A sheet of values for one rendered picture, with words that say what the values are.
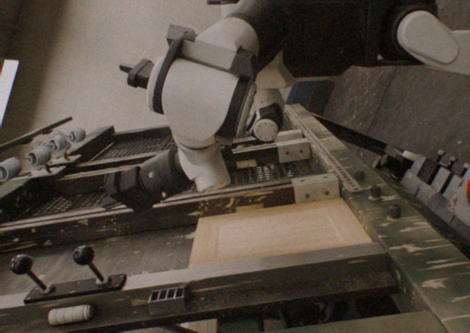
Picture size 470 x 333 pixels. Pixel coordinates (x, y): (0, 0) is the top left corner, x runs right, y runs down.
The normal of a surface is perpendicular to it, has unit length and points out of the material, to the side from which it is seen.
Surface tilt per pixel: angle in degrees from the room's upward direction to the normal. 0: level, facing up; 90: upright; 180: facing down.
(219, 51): 85
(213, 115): 86
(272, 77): 101
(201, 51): 85
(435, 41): 90
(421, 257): 59
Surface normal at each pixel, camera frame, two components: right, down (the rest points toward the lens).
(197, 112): -0.19, 0.53
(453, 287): -0.16, -0.95
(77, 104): 0.04, 0.20
